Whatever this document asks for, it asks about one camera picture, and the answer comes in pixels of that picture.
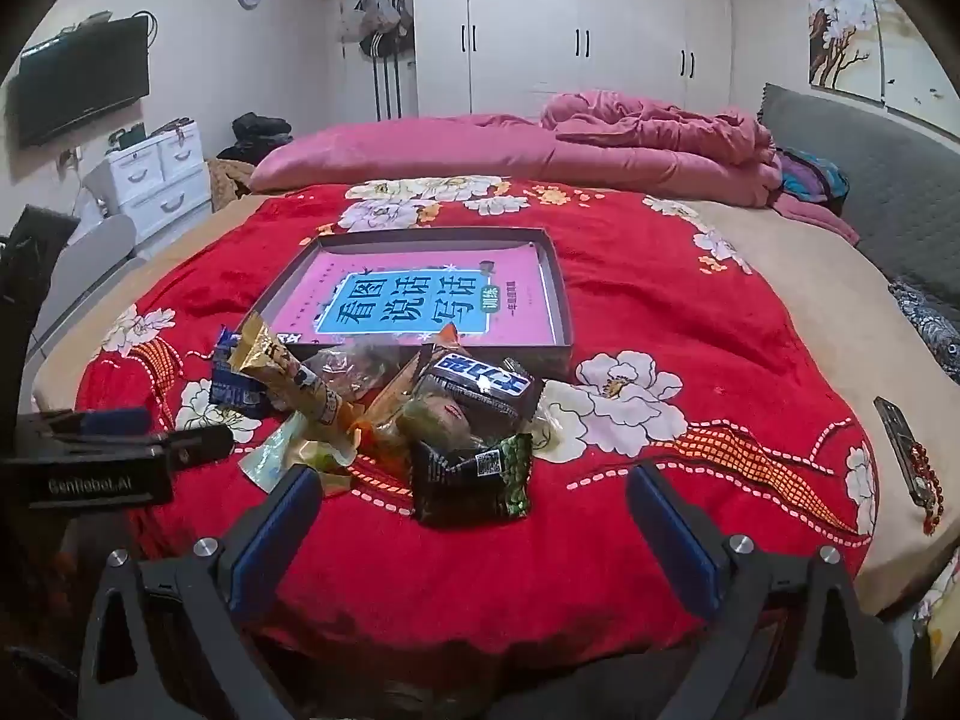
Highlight long pink quilt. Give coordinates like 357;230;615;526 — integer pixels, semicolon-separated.
250;115;785;211

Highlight floral wall painting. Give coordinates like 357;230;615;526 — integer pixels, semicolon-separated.
799;0;960;143

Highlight pale floral cloth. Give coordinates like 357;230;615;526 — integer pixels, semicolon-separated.
911;547;960;653

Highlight blue snack packet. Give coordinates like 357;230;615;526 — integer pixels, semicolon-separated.
210;326;275;419

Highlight black television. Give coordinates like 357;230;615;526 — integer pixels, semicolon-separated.
15;13;151;149

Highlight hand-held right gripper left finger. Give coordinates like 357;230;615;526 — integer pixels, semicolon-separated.
79;463;323;720

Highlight orange rice cracker packet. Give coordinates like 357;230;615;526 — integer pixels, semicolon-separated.
352;322;462;460

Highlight red bead bracelet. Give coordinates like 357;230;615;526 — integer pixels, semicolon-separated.
904;441;947;537

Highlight clear snack packet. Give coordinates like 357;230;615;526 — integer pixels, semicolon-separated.
304;341;421;406

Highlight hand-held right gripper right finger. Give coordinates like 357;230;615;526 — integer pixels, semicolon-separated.
628;463;908;720

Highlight grey padded headboard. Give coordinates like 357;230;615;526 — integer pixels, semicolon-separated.
756;82;960;316

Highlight black bag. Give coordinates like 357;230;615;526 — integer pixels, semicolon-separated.
221;112;293;164

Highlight dark green snack packet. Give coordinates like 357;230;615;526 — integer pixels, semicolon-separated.
409;433;535;530

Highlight hanging bags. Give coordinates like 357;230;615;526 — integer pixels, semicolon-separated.
341;0;416;61

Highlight red floral blanket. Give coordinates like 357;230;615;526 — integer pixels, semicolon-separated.
75;178;878;657

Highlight colourful striped cloth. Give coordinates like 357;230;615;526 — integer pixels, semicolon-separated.
776;148;852;215

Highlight light green snack packet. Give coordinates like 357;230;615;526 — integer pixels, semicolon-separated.
238;412;357;496

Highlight white wardrobe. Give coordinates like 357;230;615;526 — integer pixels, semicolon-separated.
296;0;734;121

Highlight black phone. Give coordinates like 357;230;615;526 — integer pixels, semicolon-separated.
874;396;938;507

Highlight clear pickled vegetable packet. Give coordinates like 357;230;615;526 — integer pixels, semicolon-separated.
394;390;496;460

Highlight yellow long snack packet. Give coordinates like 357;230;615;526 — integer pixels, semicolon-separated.
229;313;359;460

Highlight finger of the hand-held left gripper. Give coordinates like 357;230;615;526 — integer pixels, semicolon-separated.
19;406;151;440
150;424;236;470

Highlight pink book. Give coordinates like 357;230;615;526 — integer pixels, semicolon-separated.
266;251;554;347

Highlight white drawer cabinet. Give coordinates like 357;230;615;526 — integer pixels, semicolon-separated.
105;120;211;245

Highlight brown knit cloth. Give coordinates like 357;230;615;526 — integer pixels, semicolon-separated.
206;157;260;212

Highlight grey patterned pillow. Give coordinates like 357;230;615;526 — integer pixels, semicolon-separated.
889;277;960;383

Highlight crumpled pink blanket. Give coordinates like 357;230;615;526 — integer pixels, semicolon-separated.
540;88;777;166

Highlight black chocolate bar packet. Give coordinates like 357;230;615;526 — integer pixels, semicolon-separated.
416;349;545;436

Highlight grey cardboard tray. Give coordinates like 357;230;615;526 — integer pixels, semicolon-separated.
244;227;577;366

